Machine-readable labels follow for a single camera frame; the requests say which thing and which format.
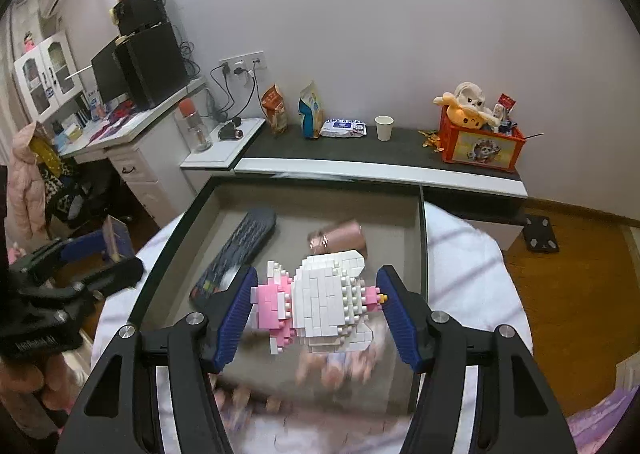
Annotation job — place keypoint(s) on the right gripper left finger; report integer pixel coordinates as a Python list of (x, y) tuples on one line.
[(118, 411)]

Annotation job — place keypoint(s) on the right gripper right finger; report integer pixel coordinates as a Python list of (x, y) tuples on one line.
[(515, 410)]

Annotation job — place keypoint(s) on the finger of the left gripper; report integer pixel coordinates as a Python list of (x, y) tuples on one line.
[(107, 274), (49, 258)]

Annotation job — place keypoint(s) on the black TV remote control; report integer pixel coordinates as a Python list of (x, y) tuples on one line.
[(246, 241)]

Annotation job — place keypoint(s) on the pink wooden doll figure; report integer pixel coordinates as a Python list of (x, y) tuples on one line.
[(335, 368)]

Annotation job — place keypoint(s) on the white pink brick figure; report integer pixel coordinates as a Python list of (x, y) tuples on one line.
[(324, 305)]

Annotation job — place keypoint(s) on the person left hand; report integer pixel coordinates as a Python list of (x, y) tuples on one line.
[(54, 380)]

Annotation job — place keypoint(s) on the pink puffer jacket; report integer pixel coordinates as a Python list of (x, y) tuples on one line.
[(26, 191)]

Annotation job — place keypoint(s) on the pink floral bedding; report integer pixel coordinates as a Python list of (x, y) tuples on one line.
[(591, 428)]

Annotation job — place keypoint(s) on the white desk with drawers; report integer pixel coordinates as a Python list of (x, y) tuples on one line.
[(146, 152)]

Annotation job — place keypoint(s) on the clear bottle orange cap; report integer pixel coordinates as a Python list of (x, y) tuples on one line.
[(198, 135)]

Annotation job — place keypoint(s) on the black floor scale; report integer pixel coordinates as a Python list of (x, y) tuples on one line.
[(539, 236)]

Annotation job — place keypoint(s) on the pink black storage box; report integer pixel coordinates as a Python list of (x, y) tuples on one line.
[(393, 222)]

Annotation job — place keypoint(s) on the white side table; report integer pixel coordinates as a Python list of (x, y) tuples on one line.
[(221, 157)]

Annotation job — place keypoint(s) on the black computer monitor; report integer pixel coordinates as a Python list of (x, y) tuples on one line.
[(110, 80)]

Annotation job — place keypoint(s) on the white glass door cabinet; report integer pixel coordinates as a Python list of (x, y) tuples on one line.
[(47, 77)]

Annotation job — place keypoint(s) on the low black white shelf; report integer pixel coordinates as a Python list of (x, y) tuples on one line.
[(489, 199)]

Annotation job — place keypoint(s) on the black computer tower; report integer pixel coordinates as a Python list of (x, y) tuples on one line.
[(152, 65)]

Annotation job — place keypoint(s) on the orange snack bag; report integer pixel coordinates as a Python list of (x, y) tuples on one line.
[(274, 108)]

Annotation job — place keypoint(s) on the blue white snack bag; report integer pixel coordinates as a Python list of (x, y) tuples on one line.
[(310, 112)]

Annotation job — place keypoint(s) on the red toy box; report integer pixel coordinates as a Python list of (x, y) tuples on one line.
[(479, 147)]

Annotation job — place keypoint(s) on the wet wipes pack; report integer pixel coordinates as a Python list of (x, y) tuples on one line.
[(343, 128)]

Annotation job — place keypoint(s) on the yellow plush toy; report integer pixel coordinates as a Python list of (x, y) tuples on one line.
[(464, 116)]

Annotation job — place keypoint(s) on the white paper cup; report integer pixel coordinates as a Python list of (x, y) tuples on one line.
[(384, 127)]

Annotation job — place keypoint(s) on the white wall power strip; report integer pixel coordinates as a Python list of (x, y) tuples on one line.
[(253, 60)]

